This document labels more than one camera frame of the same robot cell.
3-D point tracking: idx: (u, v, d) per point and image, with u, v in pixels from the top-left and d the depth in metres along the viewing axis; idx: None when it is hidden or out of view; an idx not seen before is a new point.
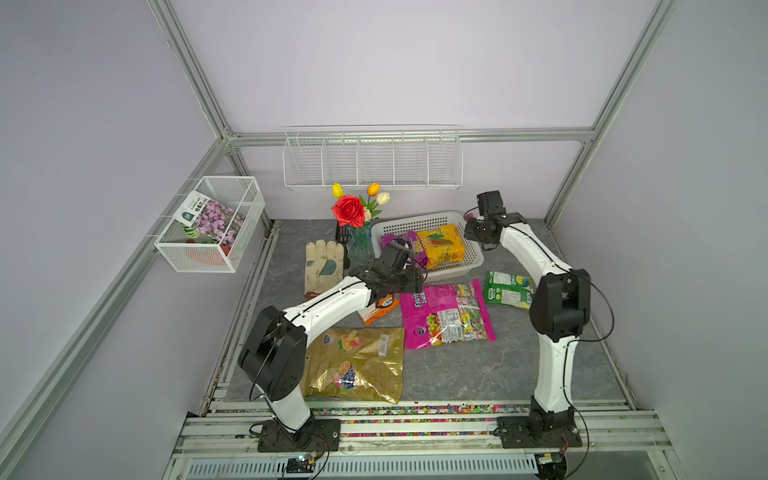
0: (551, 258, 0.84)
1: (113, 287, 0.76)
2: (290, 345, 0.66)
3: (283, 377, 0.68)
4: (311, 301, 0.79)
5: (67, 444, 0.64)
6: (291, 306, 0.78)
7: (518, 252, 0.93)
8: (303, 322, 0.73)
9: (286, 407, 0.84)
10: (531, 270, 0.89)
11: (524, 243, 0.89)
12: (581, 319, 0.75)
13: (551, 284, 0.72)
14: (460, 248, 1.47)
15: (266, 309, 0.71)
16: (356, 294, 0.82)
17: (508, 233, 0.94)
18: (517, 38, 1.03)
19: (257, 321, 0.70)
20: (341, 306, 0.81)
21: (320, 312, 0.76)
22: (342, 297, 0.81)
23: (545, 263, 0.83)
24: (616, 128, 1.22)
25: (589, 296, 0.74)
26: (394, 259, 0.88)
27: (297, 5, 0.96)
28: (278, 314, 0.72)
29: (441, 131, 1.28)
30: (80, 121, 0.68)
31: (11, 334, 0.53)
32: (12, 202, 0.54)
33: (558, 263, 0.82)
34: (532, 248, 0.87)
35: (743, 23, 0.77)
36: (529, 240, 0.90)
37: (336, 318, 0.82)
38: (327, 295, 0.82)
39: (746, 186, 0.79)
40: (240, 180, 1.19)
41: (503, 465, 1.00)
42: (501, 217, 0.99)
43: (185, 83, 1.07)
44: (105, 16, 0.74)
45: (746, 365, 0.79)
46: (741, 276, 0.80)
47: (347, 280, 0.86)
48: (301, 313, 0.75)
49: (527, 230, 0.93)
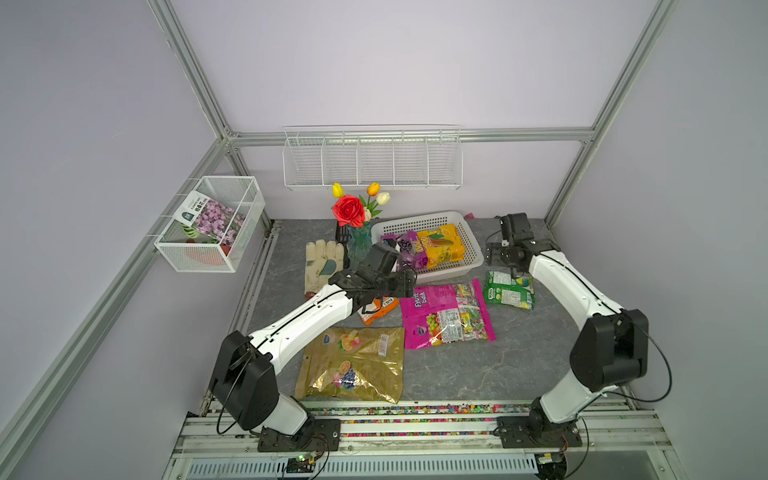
0: (596, 295, 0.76)
1: (112, 287, 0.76)
2: (255, 376, 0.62)
3: (253, 406, 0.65)
4: (281, 321, 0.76)
5: (68, 443, 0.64)
6: (258, 330, 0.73)
7: (554, 285, 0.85)
8: (270, 349, 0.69)
9: (276, 419, 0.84)
10: (570, 307, 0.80)
11: (562, 276, 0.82)
12: (637, 371, 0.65)
13: (602, 328, 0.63)
14: (460, 247, 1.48)
15: (231, 335, 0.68)
16: (334, 307, 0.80)
17: (541, 262, 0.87)
18: (517, 38, 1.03)
19: (223, 348, 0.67)
20: (316, 323, 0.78)
21: (290, 335, 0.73)
22: (318, 312, 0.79)
23: (587, 300, 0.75)
24: (616, 128, 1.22)
25: (644, 344, 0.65)
26: (380, 261, 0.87)
27: (298, 6, 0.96)
28: (245, 340, 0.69)
29: (441, 131, 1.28)
30: (81, 121, 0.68)
31: (11, 333, 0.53)
32: (13, 202, 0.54)
33: (605, 302, 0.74)
34: (572, 283, 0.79)
35: (743, 23, 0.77)
36: (567, 272, 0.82)
37: (312, 335, 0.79)
38: (301, 311, 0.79)
39: (746, 186, 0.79)
40: (240, 180, 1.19)
41: (503, 464, 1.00)
42: (529, 242, 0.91)
43: (185, 83, 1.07)
44: (106, 16, 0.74)
45: (746, 365, 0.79)
46: (740, 276, 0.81)
47: (325, 292, 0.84)
48: (269, 339, 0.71)
49: (562, 259, 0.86)
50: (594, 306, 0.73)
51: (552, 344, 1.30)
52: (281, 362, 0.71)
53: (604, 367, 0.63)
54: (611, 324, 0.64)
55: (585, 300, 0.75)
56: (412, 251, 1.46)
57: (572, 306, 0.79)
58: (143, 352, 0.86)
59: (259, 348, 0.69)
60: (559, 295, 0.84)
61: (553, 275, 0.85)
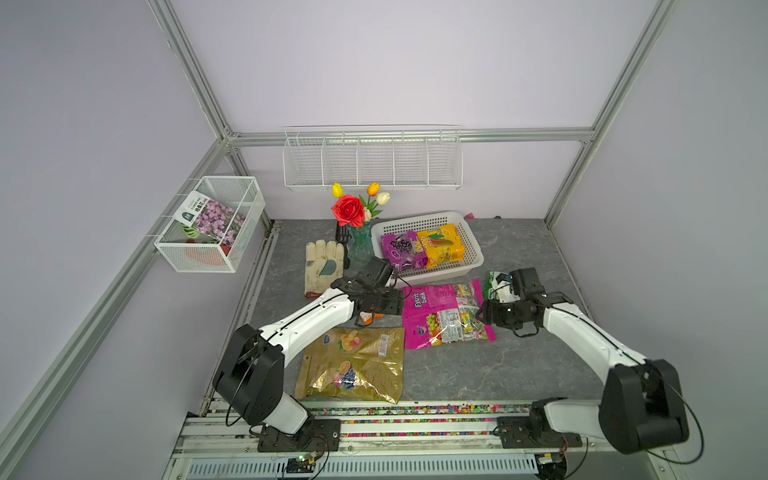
0: (616, 345, 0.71)
1: (112, 287, 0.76)
2: (266, 365, 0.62)
3: (260, 399, 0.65)
4: (288, 317, 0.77)
5: (69, 443, 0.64)
6: (267, 323, 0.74)
7: (571, 338, 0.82)
8: (281, 342, 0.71)
9: (275, 420, 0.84)
10: (591, 360, 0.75)
11: (576, 325, 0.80)
12: (676, 430, 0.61)
13: (627, 380, 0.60)
14: (460, 247, 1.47)
15: (241, 329, 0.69)
16: (338, 307, 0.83)
17: (556, 313, 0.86)
18: (517, 40, 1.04)
19: (231, 341, 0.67)
20: (322, 321, 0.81)
21: (299, 330, 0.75)
22: (324, 312, 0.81)
23: (608, 351, 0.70)
24: (616, 129, 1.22)
25: (677, 398, 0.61)
26: (379, 272, 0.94)
27: (298, 6, 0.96)
28: (254, 333, 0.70)
29: (441, 131, 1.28)
30: (79, 121, 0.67)
31: (10, 334, 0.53)
32: (12, 202, 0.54)
33: (626, 352, 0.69)
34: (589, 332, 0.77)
35: (745, 23, 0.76)
36: (582, 322, 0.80)
37: (316, 333, 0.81)
38: (307, 309, 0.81)
39: (747, 186, 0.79)
40: (240, 180, 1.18)
41: (503, 465, 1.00)
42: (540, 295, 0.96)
43: (185, 83, 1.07)
44: (105, 16, 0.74)
45: (747, 365, 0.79)
46: (741, 276, 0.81)
47: (329, 294, 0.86)
48: (278, 332, 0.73)
49: (577, 311, 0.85)
50: (614, 355, 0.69)
51: (552, 345, 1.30)
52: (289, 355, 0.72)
53: (634, 429, 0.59)
54: (636, 377, 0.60)
55: (604, 351, 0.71)
56: (412, 252, 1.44)
57: (594, 360, 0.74)
58: (144, 352, 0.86)
59: (270, 340, 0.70)
60: (579, 350, 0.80)
61: (566, 324, 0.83)
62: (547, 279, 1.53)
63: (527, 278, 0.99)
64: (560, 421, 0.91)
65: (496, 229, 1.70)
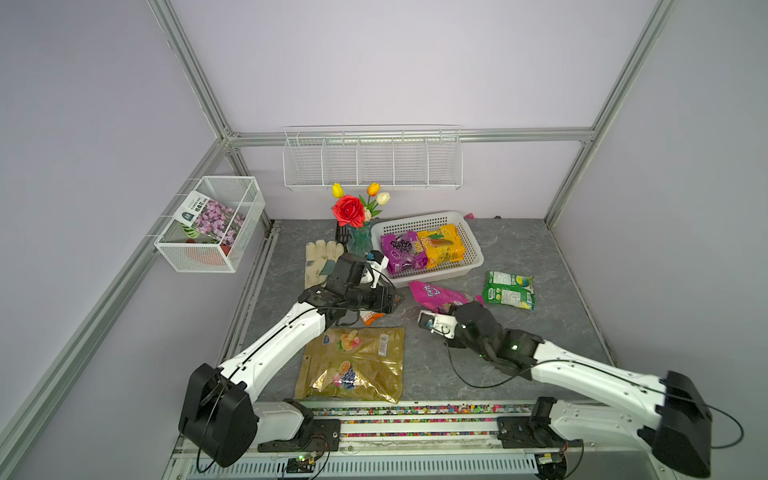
0: (634, 382, 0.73)
1: (113, 287, 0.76)
2: (231, 407, 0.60)
3: (231, 440, 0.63)
4: (252, 347, 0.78)
5: (70, 443, 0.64)
6: (229, 359, 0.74)
7: (574, 385, 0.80)
8: (243, 377, 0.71)
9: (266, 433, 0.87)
10: (613, 406, 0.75)
11: (578, 376, 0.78)
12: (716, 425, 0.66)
13: (679, 426, 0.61)
14: (460, 247, 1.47)
15: (200, 368, 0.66)
16: (306, 325, 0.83)
17: (548, 370, 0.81)
18: (517, 41, 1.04)
19: (191, 382, 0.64)
20: (290, 344, 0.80)
21: (264, 359, 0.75)
22: (291, 334, 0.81)
23: (631, 393, 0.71)
24: (616, 129, 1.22)
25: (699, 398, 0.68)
26: (347, 273, 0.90)
27: (298, 5, 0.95)
28: (215, 372, 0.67)
29: (441, 131, 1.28)
30: (79, 121, 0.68)
31: (11, 333, 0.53)
32: (12, 203, 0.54)
33: (647, 386, 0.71)
34: (600, 380, 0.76)
35: (743, 23, 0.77)
36: (581, 367, 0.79)
37: (286, 357, 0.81)
38: (273, 335, 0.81)
39: (746, 186, 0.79)
40: (240, 180, 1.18)
41: (504, 465, 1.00)
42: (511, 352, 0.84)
43: (185, 83, 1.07)
44: (105, 16, 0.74)
45: (749, 366, 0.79)
46: (741, 276, 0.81)
47: (295, 312, 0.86)
48: (241, 367, 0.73)
49: (563, 355, 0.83)
50: (642, 397, 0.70)
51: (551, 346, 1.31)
52: (255, 389, 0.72)
53: (708, 461, 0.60)
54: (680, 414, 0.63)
55: (630, 395, 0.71)
56: (412, 252, 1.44)
57: (617, 405, 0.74)
58: (144, 351, 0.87)
59: (232, 377, 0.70)
60: (587, 392, 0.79)
61: (567, 376, 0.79)
62: (547, 279, 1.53)
63: (488, 329, 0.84)
64: (569, 429, 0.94)
65: (496, 229, 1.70)
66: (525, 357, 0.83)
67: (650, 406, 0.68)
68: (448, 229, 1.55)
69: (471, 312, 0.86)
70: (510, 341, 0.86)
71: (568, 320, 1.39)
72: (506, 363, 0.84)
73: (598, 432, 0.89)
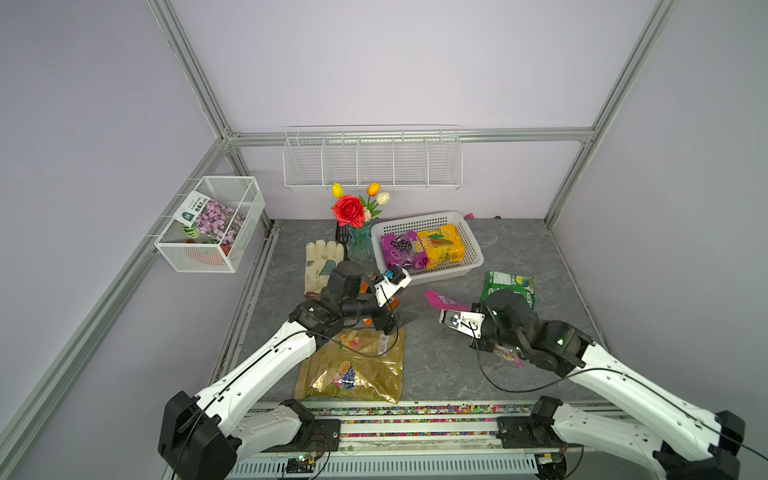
0: (689, 414, 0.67)
1: (113, 287, 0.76)
2: (202, 443, 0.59)
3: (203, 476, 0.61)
4: (233, 374, 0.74)
5: (70, 443, 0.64)
6: (206, 388, 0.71)
7: (619, 401, 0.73)
8: (218, 410, 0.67)
9: (261, 439, 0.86)
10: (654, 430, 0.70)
11: (628, 392, 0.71)
12: None
13: (724, 464, 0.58)
14: (460, 247, 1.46)
15: (176, 397, 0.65)
16: (293, 350, 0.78)
17: (598, 378, 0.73)
18: (517, 41, 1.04)
19: (166, 411, 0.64)
20: (273, 371, 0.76)
21: (242, 389, 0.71)
22: (275, 359, 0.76)
23: (685, 425, 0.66)
24: (616, 129, 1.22)
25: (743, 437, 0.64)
26: (341, 289, 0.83)
27: (298, 5, 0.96)
28: (190, 402, 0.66)
29: (442, 131, 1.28)
30: (79, 121, 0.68)
31: (11, 333, 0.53)
32: (12, 203, 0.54)
33: (703, 423, 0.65)
34: (653, 403, 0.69)
35: (743, 24, 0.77)
36: (633, 384, 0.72)
37: (270, 384, 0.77)
38: (257, 360, 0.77)
39: (745, 186, 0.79)
40: (240, 180, 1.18)
41: (504, 465, 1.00)
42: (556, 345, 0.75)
43: (185, 83, 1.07)
44: (105, 16, 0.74)
45: (749, 367, 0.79)
46: (740, 276, 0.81)
47: (284, 332, 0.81)
48: (218, 398, 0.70)
49: (616, 366, 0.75)
50: (697, 432, 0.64)
51: None
52: (230, 423, 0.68)
53: None
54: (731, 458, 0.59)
55: (684, 427, 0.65)
56: (412, 252, 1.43)
57: (660, 430, 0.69)
58: (144, 351, 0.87)
59: (207, 409, 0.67)
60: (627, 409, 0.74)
61: (619, 390, 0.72)
62: (547, 279, 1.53)
63: (527, 315, 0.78)
64: (572, 434, 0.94)
65: (496, 229, 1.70)
66: (572, 355, 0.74)
67: (704, 444, 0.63)
68: (448, 229, 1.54)
69: (508, 298, 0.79)
70: (551, 334, 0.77)
71: (568, 319, 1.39)
72: (543, 355, 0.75)
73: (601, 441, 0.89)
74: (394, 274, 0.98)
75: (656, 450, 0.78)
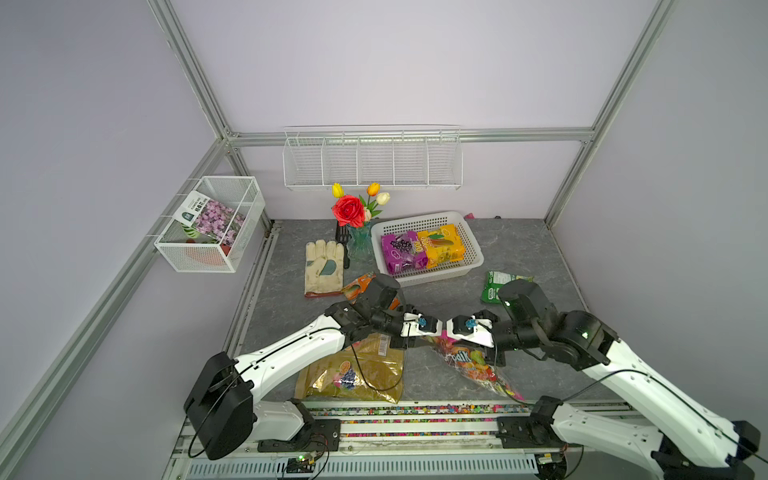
0: (708, 421, 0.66)
1: (112, 287, 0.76)
2: (231, 404, 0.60)
3: (224, 436, 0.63)
4: (270, 348, 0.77)
5: (70, 442, 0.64)
6: (246, 354, 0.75)
7: (638, 400, 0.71)
8: (253, 376, 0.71)
9: (264, 429, 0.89)
10: (667, 430, 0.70)
11: (652, 394, 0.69)
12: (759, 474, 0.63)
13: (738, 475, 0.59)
14: (461, 247, 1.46)
15: (216, 356, 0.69)
16: (325, 341, 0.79)
17: (624, 379, 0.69)
18: (516, 42, 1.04)
19: (206, 367, 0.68)
20: (305, 354, 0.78)
21: (276, 364, 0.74)
22: (308, 345, 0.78)
23: (703, 433, 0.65)
24: (616, 129, 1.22)
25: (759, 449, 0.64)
26: (378, 297, 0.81)
27: (298, 5, 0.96)
28: (227, 364, 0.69)
29: (442, 131, 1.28)
30: (80, 121, 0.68)
31: (11, 334, 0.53)
32: (13, 203, 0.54)
33: (721, 431, 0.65)
34: (676, 409, 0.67)
35: (742, 23, 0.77)
36: (656, 386, 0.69)
37: (299, 365, 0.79)
38: (292, 341, 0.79)
39: (745, 186, 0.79)
40: (240, 180, 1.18)
41: (504, 465, 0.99)
42: (583, 338, 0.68)
43: (185, 83, 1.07)
44: (105, 16, 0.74)
45: (750, 366, 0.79)
46: (741, 275, 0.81)
47: (319, 323, 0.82)
48: (254, 365, 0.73)
49: (642, 367, 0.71)
50: (716, 442, 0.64)
51: None
52: (260, 391, 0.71)
53: None
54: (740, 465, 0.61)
55: (703, 435, 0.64)
56: (412, 252, 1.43)
57: (673, 432, 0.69)
58: (143, 351, 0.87)
59: (242, 373, 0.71)
60: (643, 409, 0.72)
61: (642, 393, 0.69)
62: (547, 279, 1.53)
63: (541, 305, 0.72)
64: (572, 434, 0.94)
65: (496, 229, 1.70)
66: (596, 350, 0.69)
67: (721, 454, 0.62)
68: (448, 228, 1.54)
69: (522, 287, 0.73)
70: (570, 325, 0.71)
71: None
72: (566, 346, 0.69)
73: (596, 441, 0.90)
74: (427, 321, 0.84)
75: (654, 450, 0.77)
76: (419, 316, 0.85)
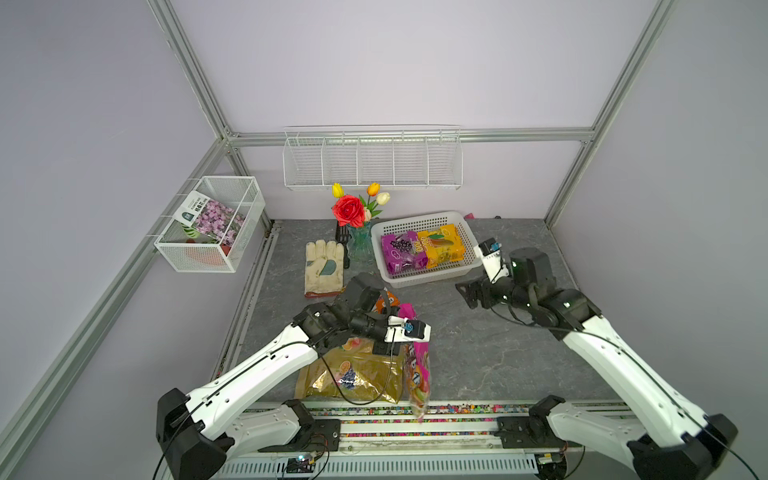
0: (674, 401, 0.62)
1: (113, 286, 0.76)
2: (182, 448, 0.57)
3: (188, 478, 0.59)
4: (227, 377, 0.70)
5: (68, 443, 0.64)
6: (199, 388, 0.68)
7: (605, 371, 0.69)
8: (204, 415, 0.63)
9: (255, 440, 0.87)
10: (633, 408, 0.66)
11: (620, 366, 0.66)
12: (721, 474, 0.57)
13: (695, 455, 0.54)
14: (461, 247, 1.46)
15: (166, 395, 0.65)
16: (290, 358, 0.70)
17: (590, 344, 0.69)
18: (516, 42, 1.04)
19: (158, 407, 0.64)
20: (266, 379, 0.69)
21: (230, 396, 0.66)
22: (270, 367, 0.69)
23: (666, 409, 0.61)
24: (616, 129, 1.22)
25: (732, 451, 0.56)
26: (358, 298, 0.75)
27: (298, 5, 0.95)
28: (180, 402, 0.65)
29: (442, 131, 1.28)
30: (80, 121, 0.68)
31: (11, 334, 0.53)
32: (14, 203, 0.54)
33: (687, 414, 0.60)
34: (638, 383, 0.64)
35: (743, 23, 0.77)
36: (626, 359, 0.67)
37: (264, 390, 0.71)
38: (252, 364, 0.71)
39: (745, 186, 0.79)
40: (240, 180, 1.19)
41: (503, 465, 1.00)
42: (563, 307, 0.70)
43: (185, 83, 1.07)
44: (105, 16, 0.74)
45: (750, 366, 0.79)
46: (741, 275, 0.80)
47: (284, 338, 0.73)
48: (205, 402, 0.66)
49: (617, 340, 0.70)
50: (677, 421, 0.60)
51: (552, 345, 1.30)
52: (216, 429, 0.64)
53: None
54: (705, 450, 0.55)
55: (664, 410, 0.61)
56: (412, 252, 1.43)
57: (636, 407, 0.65)
58: (143, 352, 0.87)
59: (193, 413, 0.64)
60: (609, 382, 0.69)
61: (606, 362, 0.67)
62: None
63: (541, 272, 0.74)
64: (564, 428, 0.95)
65: (496, 230, 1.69)
66: (574, 319, 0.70)
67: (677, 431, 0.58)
68: (449, 228, 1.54)
69: (532, 252, 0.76)
70: (561, 296, 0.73)
71: None
72: (545, 312, 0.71)
73: (588, 436, 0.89)
74: (414, 326, 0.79)
75: (631, 440, 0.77)
76: (405, 321, 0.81)
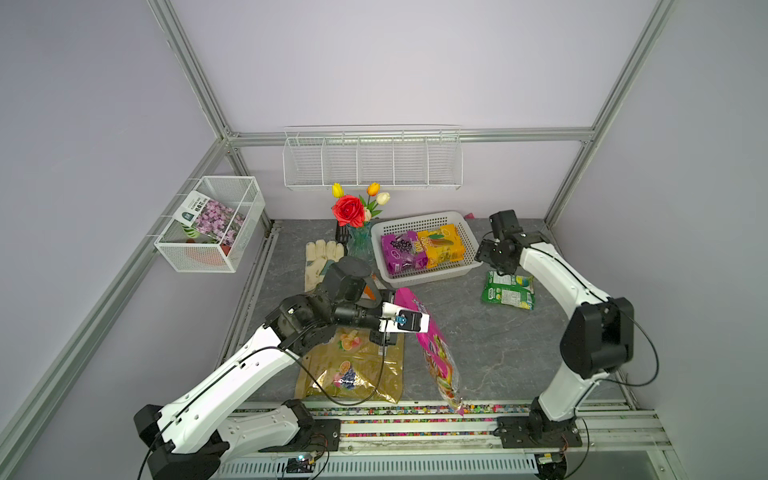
0: (584, 284, 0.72)
1: (113, 286, 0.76)
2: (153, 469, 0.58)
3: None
4: (195, 391, 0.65)
5: (68, 443, 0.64)
6: (169, 405, 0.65)
7: (541, 275, 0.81)
8: (174, 434, 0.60)
9: (256, 442, 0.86)
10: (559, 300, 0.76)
11: (549, 266, 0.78)
12: (624, 358, 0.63)
13: (591, 315, 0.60)
14: (460, 247, 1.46)
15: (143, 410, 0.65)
16: (261, 365, 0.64)
17: (531, 254, 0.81)
18: (516, 42, 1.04)
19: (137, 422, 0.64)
20: (236, 391, 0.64)
21: (197, 414, 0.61)
22: (238, 378, 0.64)
23: (576, 290, 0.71)
24: (616, 128, 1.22)
25: (631, 331, 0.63)
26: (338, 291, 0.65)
27: (297, 5, 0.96)
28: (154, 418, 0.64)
29: (442, 132, 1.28)
30: (81, 122, 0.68)
31: (11, 333, 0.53)
32: (15, 203, 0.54)
33: (592, 291, 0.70)
34: (559, 274, 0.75)
35: (741, 23, 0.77)
36: (556, 263, 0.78)
37: (239, 399, 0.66)
38: (219, 376, 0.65)
39: (744, 185, 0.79)
40: (240, 180, 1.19)
41: (503, 465, 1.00)
42: (518, 234, 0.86)
43: (185, 83, 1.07)
44: (105, 16, 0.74)
45: (749, 366, 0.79)
46: (740, 275, 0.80)
47: (252, 343, 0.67)
48: (175, 419, 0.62)
49: (552, 251, 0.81)
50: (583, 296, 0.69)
51: (552, 345, 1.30)
52: (192, 444, 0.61)
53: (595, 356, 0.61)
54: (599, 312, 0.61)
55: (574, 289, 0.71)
56: (412, 252, 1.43)
57: (561, 298, 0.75)
58: (143, 352, 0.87)
59: (164, 432, 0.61)
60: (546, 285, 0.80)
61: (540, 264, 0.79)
62: None
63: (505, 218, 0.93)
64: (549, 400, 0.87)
65: None
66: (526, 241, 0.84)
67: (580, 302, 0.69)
68: (449, 228, 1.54)
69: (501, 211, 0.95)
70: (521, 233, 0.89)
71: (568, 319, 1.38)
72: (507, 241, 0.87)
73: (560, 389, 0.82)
74: (407, 318, 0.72)
75: None
76: (399, 314, 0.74)
